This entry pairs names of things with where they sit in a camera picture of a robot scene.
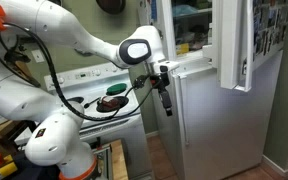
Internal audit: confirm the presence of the white electric stove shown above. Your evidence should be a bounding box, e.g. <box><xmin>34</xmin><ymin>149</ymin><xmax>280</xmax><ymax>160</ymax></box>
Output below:
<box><xmin>13</xmin><ymin>61</ymin><xmax>155</xmax><ymax>180</ymax></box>

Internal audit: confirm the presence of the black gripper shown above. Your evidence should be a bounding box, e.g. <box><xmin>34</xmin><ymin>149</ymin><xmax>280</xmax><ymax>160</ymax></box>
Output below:
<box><xmin>155</xmin><ymin>71</ymin><xmax>174</xmax><ymax>118</ymax></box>

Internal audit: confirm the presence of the aluminium profile frame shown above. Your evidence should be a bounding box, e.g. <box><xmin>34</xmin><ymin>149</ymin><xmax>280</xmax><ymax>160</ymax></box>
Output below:
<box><xmin>90</xmin><ymin>143</ymin><xmax>114</xmax><ymax>180</ymax></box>

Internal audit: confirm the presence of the black spoon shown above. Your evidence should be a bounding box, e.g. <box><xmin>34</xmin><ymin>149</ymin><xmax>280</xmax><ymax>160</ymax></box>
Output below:
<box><xmin>83</xmin><ymin>97</ymin><xmax>102</xmax><ymax>110</ymax></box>

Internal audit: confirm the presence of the photo magnet cluster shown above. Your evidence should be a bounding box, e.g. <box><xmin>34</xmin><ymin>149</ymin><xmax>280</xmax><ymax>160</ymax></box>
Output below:
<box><xmin>247</xmin><ymin>0</ymin><xmax>288</xmax><ymax>64</ymax></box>

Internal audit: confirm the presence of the white upper fridge door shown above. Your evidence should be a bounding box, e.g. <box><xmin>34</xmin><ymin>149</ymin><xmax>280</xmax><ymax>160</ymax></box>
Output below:
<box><xmin>202</xmin><ymin>0</ymin><xmax>288</xmax><ymax>93</ymax></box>

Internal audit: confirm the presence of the green leaf-shaped lid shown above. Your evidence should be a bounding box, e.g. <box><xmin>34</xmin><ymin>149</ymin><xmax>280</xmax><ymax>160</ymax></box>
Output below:
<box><xmin>105</xmin><ymin>83</ymin><xmax>128</xmax><ymax>96</ymax></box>

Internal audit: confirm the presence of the brown wooden rack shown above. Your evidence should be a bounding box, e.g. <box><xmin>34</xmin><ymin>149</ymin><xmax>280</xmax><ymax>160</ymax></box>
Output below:
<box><xmin>14</xmin><ymin>61</ymin><xmax>36</xmax><ymax>88</ymax></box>

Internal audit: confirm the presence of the brown sauce bottle white cap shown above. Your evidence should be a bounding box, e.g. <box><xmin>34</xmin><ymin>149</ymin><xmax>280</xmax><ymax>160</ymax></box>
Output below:
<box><xmin>100</xmin><ymin>95</ymin><xmax>120</xmax><ymax>111</ymax></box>

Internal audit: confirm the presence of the white fridge door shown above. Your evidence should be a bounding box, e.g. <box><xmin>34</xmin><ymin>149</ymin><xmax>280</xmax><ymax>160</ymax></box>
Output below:
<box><xmin>172</xmin><ymin>49</ymin><xmax>284</xmax><ymax>180</ymax></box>
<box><xmin>202</xmin><ymin>0</ymin><xmax>288</xmax><ymax>93</ymax></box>

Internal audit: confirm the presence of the black stand with orange clamps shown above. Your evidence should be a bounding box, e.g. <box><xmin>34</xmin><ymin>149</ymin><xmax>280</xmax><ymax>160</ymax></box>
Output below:
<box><xmin>3</xmin><ymin>42</ymin><xmax>32</xmax><ymax>65</ymax></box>

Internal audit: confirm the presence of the yellow food package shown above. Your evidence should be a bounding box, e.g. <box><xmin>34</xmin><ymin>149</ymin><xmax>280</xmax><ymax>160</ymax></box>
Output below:
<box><xmin>175</xmin><ymin>43</ymin><xmax>190</xmax><ymax>56</ymax></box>

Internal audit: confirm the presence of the wooden robot mounting board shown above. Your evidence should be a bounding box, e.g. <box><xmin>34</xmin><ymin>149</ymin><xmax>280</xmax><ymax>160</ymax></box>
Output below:
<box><xmin>108</xmin><ymin>139</ymin><xmax>129</xmax><ymax>180</ymax></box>

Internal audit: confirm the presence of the dark blue storage box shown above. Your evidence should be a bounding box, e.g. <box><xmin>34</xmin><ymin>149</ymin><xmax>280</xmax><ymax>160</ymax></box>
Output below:
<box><xmin>3</xmin><ymin>149</ymin><xmax>62</xmax><ymax>180</ymax></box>

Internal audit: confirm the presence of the white light switch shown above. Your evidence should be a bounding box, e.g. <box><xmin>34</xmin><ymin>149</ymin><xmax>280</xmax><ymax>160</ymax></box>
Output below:
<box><xmin>31</xmin><ymin>49</ymin><xmax>46</xmax><ymax>64</ymax></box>

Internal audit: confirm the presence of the white refrigerator cabinet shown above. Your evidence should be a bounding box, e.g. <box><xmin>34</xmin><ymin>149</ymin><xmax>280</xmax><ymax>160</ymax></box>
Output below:
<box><xmin>137</xmin><ymin>0</ymin><xmax>285</xmax><ymax>180</ymax></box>

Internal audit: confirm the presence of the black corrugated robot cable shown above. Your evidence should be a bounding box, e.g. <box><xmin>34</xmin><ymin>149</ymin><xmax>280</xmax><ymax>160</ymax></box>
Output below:
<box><xmin>0</xmin><ymin>22</ymin><xmax>162</xmax><ymax>122</ymax></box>

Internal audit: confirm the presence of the black stove burner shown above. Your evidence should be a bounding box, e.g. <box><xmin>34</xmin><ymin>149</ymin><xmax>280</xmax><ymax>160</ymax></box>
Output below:
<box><xmin>95</xmin><ymin>95</ymin><xmax>130</xmax><ymax>114</ymax></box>
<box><xmin>67</xmin><ymin>96</ymin><xmax>85</xmax><ymax>105</ymax></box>

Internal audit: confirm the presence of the blue paper note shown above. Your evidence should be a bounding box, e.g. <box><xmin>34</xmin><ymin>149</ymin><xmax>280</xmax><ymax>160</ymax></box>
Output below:
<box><xmin>150</xmin><ymin>0</ymin><xmax>158</xmax><ymax>22</ymax></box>

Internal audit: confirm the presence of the white lower fridge door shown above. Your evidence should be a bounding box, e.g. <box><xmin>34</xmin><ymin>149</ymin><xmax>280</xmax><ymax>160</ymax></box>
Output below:
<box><xmin>172</xmin><ymin>49</ymin><xmax>284</xmax><ymax>180</ymax></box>

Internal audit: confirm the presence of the dark brown round wall item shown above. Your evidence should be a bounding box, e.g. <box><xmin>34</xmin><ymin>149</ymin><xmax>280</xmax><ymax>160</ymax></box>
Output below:
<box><xmin>95</xmin><ymin>0</ymin><xmax>127</xmax><ymax>15</ymax></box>

